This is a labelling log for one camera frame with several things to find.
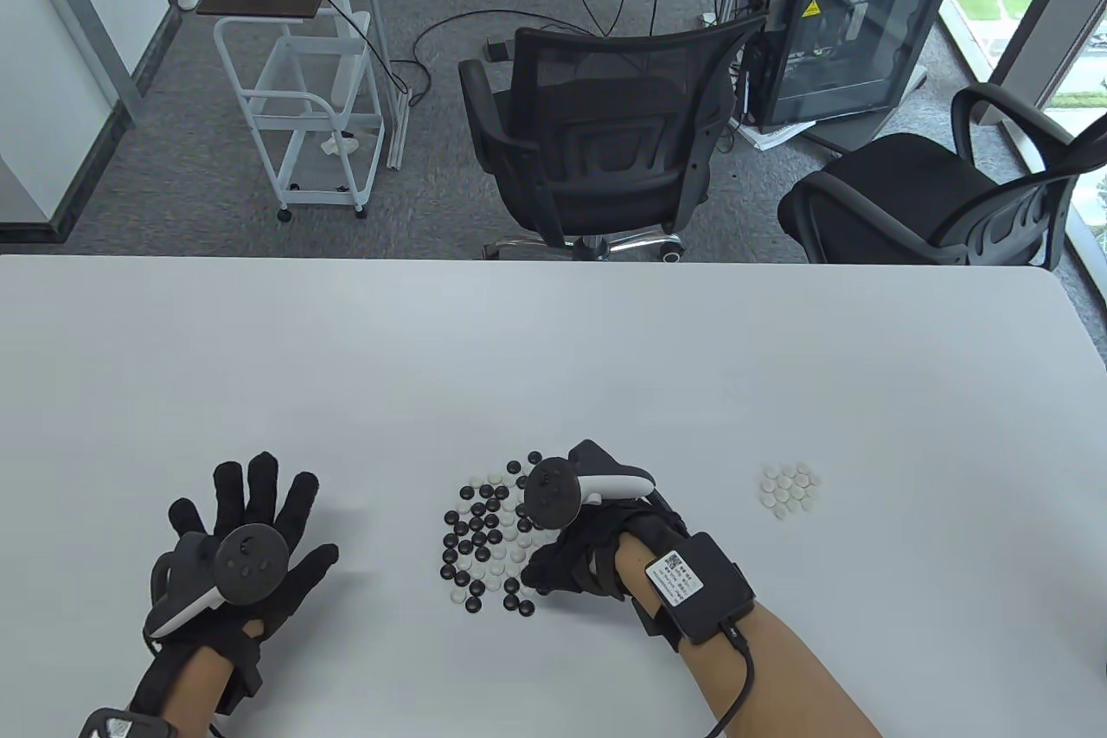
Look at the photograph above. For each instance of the black mesh office chair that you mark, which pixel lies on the black mesh office chair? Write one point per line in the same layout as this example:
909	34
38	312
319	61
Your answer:
605	63

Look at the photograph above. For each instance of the white crumpled tissue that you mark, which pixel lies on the white crumpled tissue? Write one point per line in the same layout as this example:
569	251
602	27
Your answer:
339	144

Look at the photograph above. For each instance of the white papers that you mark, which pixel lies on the white papers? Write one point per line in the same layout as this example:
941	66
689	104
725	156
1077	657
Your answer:
770	137

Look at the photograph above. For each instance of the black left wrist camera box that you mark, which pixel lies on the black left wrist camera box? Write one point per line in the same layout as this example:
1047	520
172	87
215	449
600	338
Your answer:
125	725

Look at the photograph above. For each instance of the person's right forearm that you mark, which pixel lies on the person's right forearm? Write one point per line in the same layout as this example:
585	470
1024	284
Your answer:
796	669

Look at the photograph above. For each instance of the pile of mixed Go stones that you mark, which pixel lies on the pile of mixed Go stones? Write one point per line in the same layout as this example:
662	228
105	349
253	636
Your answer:
476	526

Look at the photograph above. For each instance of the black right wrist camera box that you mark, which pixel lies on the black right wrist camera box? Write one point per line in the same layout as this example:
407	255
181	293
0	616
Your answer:
705	587

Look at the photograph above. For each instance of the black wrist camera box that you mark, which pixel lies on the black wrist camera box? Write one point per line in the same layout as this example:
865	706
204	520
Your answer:
125	725
705	587

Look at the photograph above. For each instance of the black glass computer tower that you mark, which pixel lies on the black glass computer tower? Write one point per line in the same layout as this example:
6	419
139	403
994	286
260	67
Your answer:
847	37

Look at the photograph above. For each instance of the black power adapter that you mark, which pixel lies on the black power adapter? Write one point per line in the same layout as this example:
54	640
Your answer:
497	48

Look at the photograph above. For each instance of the black office chair curved armrests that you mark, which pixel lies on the black office chair curved armrests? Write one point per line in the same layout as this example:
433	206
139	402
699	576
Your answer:
891	176

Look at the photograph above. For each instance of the black white hand controller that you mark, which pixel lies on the black white hand controller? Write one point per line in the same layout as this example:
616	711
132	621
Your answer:
553	496
246	563

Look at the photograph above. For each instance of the black white right hand controller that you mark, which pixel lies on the black white right hand controller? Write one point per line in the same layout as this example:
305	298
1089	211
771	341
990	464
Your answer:
553	496

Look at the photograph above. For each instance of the aluminium profile rods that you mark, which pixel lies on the aluminium profile rods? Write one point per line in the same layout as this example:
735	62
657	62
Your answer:
376	11

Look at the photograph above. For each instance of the person's left hand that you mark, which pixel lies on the person's left hand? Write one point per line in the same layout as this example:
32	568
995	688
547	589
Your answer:
262	496

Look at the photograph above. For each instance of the group of white Go stones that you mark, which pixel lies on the group of white Go stones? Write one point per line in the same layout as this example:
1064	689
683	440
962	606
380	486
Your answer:
789	491

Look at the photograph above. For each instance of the black white left hand controller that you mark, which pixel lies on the black white left hand controller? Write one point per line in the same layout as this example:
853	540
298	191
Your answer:
246	563

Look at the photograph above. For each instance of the white rolling cart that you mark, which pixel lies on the white rolling cart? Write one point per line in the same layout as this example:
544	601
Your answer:
324	67

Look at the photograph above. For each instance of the person's right hand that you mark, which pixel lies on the person's right hand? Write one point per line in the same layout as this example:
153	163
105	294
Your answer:
575	561

